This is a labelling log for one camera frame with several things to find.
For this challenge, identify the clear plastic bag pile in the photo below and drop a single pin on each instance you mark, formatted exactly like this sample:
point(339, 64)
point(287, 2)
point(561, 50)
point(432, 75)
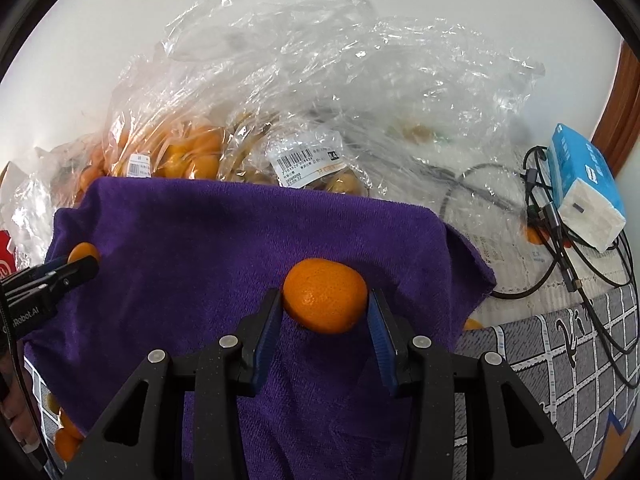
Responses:
point(320, 94)

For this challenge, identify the orange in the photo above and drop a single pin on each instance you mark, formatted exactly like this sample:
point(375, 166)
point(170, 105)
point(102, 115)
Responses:
point(67, 439)

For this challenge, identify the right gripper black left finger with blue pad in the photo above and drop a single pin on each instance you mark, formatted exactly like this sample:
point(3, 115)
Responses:
point(139, 434)

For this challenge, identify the small orange mandarin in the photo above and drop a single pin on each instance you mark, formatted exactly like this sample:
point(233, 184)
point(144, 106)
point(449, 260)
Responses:
point(83, 250)

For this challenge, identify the blue white tissue pack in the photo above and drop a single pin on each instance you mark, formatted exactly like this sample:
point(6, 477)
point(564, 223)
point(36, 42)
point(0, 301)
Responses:
point(584, 190)

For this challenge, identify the brown wooden door frame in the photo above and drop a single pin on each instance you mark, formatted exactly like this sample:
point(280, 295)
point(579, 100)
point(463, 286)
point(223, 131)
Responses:
point(618, 130)

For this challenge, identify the person's hand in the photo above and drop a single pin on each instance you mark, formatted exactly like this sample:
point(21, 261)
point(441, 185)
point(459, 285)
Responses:
point(14, 408)

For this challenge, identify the red paper bag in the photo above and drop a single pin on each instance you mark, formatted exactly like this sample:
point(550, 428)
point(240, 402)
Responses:
point(7, 255)

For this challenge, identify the purple towel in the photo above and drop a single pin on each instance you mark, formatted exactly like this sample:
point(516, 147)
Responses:
point(183, 261)

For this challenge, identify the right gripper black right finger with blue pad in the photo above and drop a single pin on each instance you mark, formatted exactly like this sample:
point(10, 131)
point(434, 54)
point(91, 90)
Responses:
point(508, 436)

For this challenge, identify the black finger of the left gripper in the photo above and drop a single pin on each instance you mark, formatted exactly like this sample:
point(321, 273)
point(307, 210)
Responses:
point(47, 283)

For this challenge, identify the grey checked tablecloth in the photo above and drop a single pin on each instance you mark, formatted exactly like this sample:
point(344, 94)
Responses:
point(565, 369)

